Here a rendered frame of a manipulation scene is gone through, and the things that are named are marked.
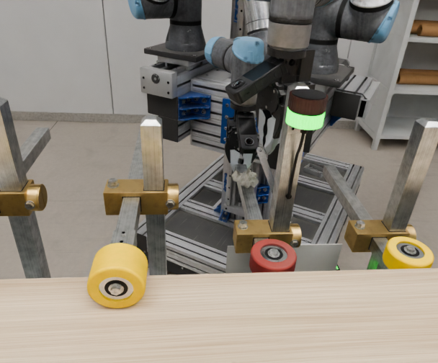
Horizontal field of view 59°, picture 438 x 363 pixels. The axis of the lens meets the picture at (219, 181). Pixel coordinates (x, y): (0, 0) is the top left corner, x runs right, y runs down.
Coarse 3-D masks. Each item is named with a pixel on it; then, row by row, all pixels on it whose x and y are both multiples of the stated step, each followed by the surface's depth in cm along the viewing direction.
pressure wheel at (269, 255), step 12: (264, 240) 69; (276, 240) 70; (252, 252) 66; (264, 252) 67; (276, 252) 66; (288, 252) 67; (252, 264) 66; (264, 264) 64; (276, 264) 64; (288, 264) 64
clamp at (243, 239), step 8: (248, 224) 79; (256, 224) 79; (264, 224) 80; (296, 224) 80; (240, 232) 77; (248, 232) 77; (256, 232) 77; (264, 232) 77; (272, 232) 77; (280, 232) 78; (288, 232) 78; (296, 232) 79; (240, 240) 77; (248, 240) 77; (280, 240) 78; (288, 240) 78; (296, 240) 78; (240, 248) 78; (248, 248) 78
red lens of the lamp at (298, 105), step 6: (294, 96) 59; (288, 102) 61; (294, 102) 59; (300, 102) 58; (306, 102) 58; (312, 102) 58; (318, 102) 58; (324, 102) 59; (294, 108) 59; (300, 108) 59; (306, 108) 58; (312, 108) 58; (318, 108) 58; (324, 108) 59; (306, 114) 59; (312, 114) 59; (318, 114) 59
